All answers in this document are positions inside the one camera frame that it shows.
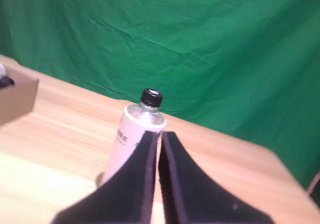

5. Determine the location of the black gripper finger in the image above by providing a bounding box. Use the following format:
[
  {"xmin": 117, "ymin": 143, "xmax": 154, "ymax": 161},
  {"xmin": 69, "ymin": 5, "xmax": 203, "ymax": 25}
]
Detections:
[
  {"xmin": 158, "ymin": 131, "xmax": 276, "ymax": 224},
  {"xmin": 49, "ymin": 130, "xmax": 160, "ymax": 224}
]

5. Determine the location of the white bottle with black cap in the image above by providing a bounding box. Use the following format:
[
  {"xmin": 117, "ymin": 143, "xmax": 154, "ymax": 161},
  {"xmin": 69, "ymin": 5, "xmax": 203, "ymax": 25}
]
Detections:
[{"xmin": 104, "ymin": 87, "xmax": 167, "ymax": 183}]

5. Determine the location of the green backdrop cloth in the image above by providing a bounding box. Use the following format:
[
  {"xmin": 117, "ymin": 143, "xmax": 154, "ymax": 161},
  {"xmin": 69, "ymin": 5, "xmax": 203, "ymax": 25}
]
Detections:
[{"xmin": 0, "ymin": 0, "xmax": 320, "ymax": 190}]

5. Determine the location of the brown cardboard box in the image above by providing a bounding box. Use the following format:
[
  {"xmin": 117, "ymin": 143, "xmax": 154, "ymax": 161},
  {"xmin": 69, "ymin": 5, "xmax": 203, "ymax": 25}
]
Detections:
[{"xmin": 0, "ymin": 53, "xmax": 40, "ymax": 128}]

